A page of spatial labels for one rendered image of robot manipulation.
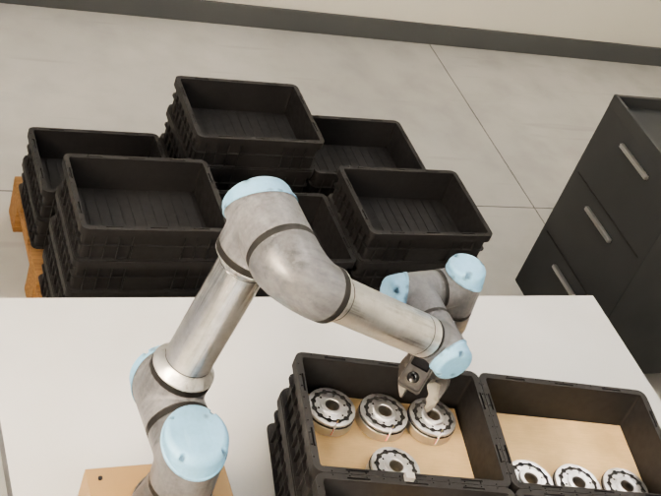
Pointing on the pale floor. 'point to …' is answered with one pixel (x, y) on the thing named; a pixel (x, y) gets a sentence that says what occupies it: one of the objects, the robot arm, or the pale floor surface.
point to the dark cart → (610, 228)
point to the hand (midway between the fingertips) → (413, 402)
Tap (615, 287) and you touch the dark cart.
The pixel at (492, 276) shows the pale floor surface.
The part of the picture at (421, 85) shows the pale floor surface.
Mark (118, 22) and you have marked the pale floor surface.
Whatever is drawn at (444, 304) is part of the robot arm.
